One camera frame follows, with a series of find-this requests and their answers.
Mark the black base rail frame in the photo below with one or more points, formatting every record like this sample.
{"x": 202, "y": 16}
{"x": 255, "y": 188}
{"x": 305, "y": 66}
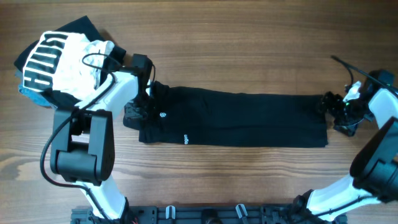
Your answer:
{"x": 264, "y": 214}

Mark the white shirt black print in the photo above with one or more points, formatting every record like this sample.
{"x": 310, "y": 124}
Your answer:
{"x": 66, "y": 62}

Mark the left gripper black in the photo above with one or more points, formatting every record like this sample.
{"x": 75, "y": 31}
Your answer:
{"x": 133, "y": 113}

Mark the black t-shirt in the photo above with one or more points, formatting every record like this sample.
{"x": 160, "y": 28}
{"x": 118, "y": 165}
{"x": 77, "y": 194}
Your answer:
{"x": 196, "y": 116}

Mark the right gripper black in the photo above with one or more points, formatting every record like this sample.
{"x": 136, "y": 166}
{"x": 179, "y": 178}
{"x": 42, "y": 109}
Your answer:
{"x": 349, "y": 126}

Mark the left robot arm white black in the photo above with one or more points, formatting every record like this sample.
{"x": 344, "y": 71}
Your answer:
{"x": 80, "y": 153}

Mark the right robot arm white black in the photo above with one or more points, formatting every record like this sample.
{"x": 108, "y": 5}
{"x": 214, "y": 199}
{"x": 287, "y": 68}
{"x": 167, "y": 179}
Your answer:
{"x": 372, "y": 177}

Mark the folded blue garment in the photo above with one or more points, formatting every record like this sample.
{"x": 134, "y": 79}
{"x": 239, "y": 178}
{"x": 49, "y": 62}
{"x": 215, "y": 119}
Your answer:
{"x": 34, "y": 96}

